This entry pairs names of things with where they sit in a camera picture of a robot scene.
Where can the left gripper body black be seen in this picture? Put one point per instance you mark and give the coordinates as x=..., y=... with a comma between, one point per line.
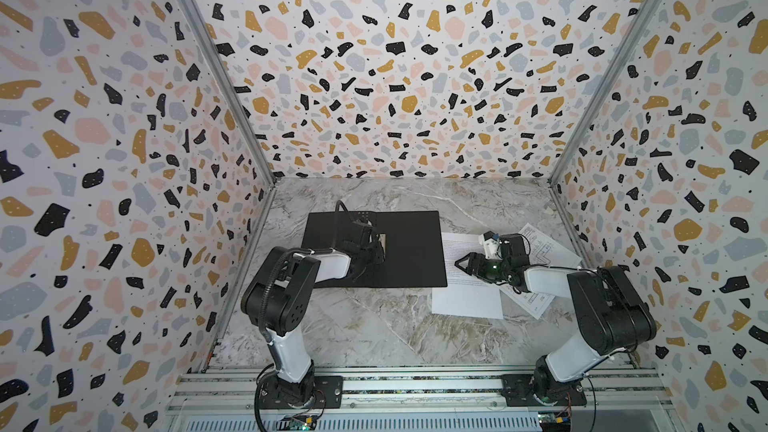
x=371, y=254

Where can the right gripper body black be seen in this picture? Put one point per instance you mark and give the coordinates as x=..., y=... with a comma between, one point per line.
x=482, y=263

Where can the white technical drawing sheet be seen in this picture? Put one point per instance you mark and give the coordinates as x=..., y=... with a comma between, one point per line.
x=544, y=250

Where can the orange folder black inside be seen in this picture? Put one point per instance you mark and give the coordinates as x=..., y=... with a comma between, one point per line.
x=414, y=255

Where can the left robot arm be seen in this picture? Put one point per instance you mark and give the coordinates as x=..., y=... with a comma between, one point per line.
x=277, y=299

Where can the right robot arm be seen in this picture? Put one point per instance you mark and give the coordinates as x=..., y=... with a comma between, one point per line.
x=611, y=316

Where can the white text paper sheet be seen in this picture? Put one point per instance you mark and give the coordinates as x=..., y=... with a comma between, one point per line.
x=464, y=295

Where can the right circuit board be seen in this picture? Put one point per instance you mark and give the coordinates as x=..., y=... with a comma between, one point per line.
x=554, y=422

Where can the circuit board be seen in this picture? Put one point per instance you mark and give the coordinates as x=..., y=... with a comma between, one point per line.
x=554, y=422
x=297, y=423

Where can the left circuit board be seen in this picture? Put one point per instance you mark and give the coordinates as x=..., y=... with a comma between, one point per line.
x=297, y=423

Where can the left corner aluminium profile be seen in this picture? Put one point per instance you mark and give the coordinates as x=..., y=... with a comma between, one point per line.
x=222, y=33

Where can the corner aluminium profile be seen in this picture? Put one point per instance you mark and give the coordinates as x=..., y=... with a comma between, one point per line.
x=623, y=54
x=222, y=33

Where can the right corner aluminium profile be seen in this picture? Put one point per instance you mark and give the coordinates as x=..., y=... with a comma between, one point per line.
x=623, y=54

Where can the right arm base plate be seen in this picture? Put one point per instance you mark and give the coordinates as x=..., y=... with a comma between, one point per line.
x=526, y=390

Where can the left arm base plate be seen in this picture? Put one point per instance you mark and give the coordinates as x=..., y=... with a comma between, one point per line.
x=325, y=391

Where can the aluminium mounting rail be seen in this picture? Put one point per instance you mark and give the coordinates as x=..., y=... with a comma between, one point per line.
x=451, y=389

